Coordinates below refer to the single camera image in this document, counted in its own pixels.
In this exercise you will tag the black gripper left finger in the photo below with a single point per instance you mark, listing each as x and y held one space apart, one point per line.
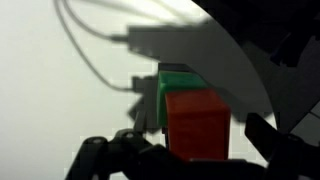
128 152

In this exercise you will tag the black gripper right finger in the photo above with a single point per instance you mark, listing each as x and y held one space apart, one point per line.
288 156

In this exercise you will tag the orange block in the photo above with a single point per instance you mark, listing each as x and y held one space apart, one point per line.
198 123

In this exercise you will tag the round white table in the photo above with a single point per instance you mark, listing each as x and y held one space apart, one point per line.
71 69

